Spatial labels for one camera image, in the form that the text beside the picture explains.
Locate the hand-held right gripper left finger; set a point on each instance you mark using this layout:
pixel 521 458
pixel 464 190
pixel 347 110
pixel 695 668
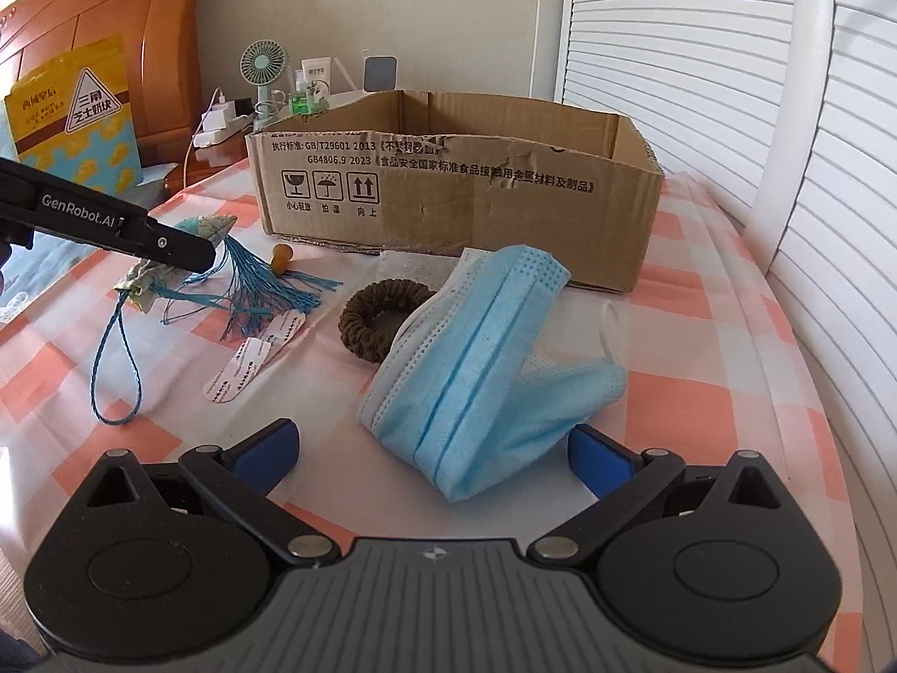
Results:
pixel 270 456

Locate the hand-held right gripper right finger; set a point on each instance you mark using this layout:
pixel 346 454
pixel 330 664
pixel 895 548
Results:
pixel 599 459

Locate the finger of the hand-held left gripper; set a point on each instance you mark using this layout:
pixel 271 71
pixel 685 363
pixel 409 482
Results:
pixel 175 249

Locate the teal tasseled fabric sachet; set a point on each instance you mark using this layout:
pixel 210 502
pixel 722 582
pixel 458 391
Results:
pixel 249 273

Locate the blue face mask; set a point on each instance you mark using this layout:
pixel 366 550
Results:
pixel 462 378

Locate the brown cardboard box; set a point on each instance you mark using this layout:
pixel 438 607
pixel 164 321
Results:
pixel 455 224

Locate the yellow duck print bag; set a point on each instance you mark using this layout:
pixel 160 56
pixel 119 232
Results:
pixel 105 154

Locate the blue bed sheet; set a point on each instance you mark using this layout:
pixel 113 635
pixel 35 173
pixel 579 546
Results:
pixel 49 273

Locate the white paper tag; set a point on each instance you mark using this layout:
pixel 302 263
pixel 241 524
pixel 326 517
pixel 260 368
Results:
pixel 284 333
pixel 235 371

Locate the wooden nightstand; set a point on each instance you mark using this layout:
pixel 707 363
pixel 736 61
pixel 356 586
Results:
pixel 224 155

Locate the small brown knob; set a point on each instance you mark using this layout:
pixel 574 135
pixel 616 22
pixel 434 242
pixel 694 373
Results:
pixel 282 258

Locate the white power strip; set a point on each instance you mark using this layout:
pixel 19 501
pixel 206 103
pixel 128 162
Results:
pixel 218 134

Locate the pink white checkered tablecloth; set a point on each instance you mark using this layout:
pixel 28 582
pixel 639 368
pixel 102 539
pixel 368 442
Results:
pixel 392 526

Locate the white charger plug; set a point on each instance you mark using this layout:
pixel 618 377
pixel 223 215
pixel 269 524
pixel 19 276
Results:
pixel 221 114

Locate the brown scrunchie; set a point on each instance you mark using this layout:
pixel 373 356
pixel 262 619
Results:
pixel 354 322

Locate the black adapter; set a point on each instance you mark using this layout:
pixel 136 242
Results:
pixel 244 106

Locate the green bottle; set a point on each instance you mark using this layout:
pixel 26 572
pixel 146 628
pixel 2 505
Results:
pixel 301 105

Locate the small green desk fan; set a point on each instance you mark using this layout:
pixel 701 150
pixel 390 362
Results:
pixel 264 63

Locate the wooden headboard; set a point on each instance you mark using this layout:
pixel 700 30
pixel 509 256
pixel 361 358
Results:
pixel 140 14

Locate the white router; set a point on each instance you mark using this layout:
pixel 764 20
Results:
pixel 347 87

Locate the grey mesh cloth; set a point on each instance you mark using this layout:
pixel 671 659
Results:
pixel 413 266

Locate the white louvered door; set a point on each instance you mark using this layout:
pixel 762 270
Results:
pixel 666 49
pixel 855 259

